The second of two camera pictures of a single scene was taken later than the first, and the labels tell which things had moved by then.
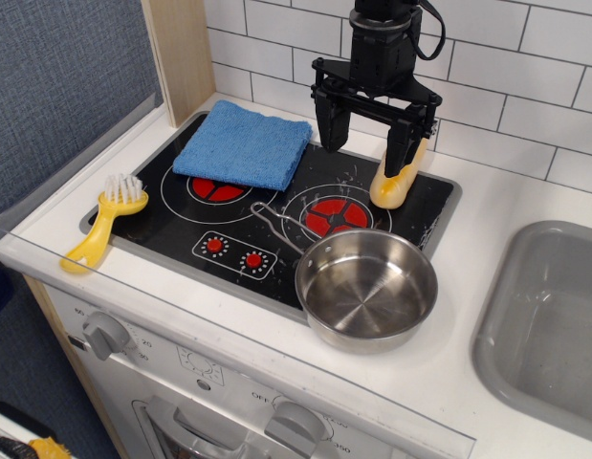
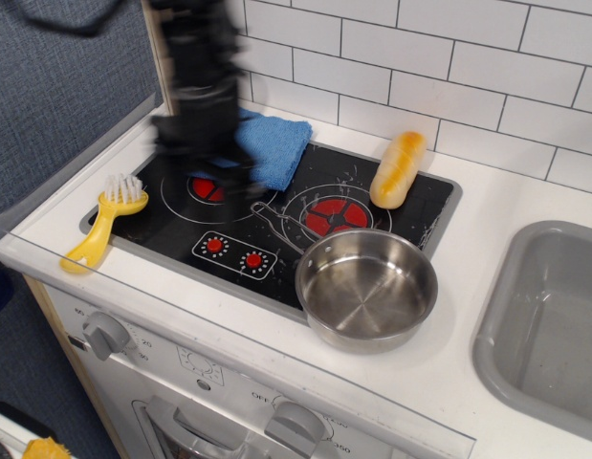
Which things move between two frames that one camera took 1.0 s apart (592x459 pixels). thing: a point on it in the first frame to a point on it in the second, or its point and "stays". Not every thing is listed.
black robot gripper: [379, 79] to [204, 70]
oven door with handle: [167, 427] stays
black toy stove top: [247, 237] stays
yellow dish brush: [123, 193] stays
